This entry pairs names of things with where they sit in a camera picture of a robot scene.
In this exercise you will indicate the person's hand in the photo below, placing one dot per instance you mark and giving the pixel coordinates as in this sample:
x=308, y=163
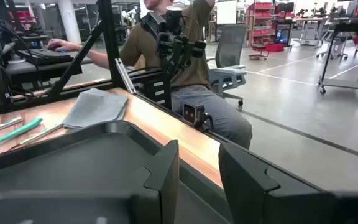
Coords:
x=64, y=46

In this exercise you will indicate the black aluminium rig frame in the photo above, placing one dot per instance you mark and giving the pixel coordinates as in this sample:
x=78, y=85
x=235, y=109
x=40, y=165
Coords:
x=110, y=46

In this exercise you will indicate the small black table-level camera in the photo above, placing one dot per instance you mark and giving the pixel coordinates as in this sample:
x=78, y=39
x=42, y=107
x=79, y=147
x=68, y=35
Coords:
x=193, y=114

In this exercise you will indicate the grey mesh office chair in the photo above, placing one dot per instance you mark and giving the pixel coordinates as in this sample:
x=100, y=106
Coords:
x=228, y=43

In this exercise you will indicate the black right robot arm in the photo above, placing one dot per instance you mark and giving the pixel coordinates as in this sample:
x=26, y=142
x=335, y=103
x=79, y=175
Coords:
x=174, y=20

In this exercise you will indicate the red low dolly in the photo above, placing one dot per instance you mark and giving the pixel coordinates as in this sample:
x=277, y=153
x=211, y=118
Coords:
x=258, y=55

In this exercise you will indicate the black keyboard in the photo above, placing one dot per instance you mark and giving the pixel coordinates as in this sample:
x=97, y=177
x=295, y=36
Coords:
x=47, y=56

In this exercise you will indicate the person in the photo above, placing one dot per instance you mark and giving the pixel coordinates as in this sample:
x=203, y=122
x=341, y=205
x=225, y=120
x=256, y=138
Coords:
x=219, y=118

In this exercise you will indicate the white workbench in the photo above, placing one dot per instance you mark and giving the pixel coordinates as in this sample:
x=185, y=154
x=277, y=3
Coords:
x=311, y=31

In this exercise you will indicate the red storage bin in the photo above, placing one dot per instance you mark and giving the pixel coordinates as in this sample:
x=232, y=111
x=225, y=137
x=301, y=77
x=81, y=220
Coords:
x=274, y=47

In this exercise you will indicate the black computer mouse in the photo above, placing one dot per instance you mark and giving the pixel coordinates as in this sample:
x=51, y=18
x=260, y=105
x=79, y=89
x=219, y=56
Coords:
x=54, y=48

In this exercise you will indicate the whiteboard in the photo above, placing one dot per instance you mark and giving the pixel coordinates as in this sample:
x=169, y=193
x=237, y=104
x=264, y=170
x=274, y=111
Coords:
x=226, y=12

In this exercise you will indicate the red shelf rack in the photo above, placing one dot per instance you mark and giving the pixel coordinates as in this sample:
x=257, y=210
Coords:
x=259, y=21

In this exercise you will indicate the silver cutlery with teal stripe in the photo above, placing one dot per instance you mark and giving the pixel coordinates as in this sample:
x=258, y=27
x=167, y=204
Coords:
x=2, y=126
x=39, y=136

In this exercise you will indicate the black drawer unit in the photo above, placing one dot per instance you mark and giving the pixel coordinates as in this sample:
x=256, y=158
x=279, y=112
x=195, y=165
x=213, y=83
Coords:
x=157, y=90

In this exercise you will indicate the monitor with blue screen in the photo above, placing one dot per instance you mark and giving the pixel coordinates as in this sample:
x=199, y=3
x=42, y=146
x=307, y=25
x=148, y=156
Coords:
x=281, y=35

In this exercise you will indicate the grey cloth napkin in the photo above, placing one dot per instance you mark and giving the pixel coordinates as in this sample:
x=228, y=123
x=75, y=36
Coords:
x=95, y=107

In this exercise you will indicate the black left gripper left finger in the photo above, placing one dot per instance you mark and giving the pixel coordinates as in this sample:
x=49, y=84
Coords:
x=166, y=186

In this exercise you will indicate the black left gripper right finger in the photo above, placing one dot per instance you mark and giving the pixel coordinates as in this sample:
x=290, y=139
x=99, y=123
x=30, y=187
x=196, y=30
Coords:
x=244, y=193

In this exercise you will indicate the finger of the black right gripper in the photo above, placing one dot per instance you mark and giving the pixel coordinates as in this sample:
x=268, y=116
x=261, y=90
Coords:
x=170, y=67
x=183, y=63

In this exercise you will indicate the black wheeled cart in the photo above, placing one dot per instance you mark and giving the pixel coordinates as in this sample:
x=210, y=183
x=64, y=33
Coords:
x=343, y=84

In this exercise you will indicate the black plastic tray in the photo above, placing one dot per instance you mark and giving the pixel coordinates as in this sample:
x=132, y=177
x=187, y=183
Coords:
x=73, y=161

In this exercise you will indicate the white building column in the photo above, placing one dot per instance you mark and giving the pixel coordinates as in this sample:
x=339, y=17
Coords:
x=69, y=21

